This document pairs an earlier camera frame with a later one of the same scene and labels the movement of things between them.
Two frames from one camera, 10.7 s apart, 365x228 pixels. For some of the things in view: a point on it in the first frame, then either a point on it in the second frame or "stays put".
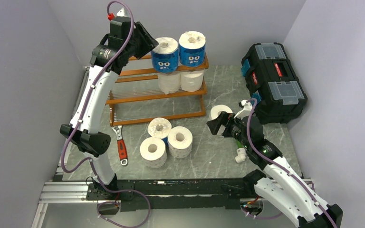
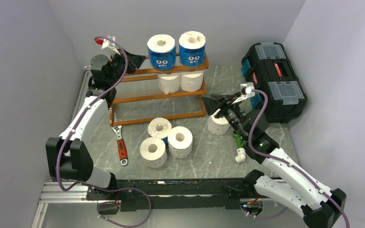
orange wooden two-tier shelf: (139, 94) stays put
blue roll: (165, 56) stays put
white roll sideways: (191, 81) stays put
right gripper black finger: (215, 125) → (214, 103)
